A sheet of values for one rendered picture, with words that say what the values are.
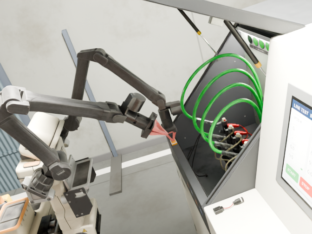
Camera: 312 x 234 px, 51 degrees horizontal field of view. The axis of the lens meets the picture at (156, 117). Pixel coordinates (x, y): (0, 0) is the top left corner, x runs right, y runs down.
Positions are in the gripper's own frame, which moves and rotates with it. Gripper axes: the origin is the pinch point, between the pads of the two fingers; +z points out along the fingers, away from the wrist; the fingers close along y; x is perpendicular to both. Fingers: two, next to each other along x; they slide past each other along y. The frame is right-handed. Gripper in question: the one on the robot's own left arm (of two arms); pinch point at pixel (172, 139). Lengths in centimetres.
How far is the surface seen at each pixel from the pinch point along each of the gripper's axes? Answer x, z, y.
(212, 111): -27.9, -3.0, 8.7
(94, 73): 38, -4, 168
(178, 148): -0.5, 2.1, -7.2
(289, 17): -58, -52, -29
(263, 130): -26, -26, -59
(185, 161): -0.7, 2.2, -20.6
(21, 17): 81, -74, 173
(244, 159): -18, -15, -57
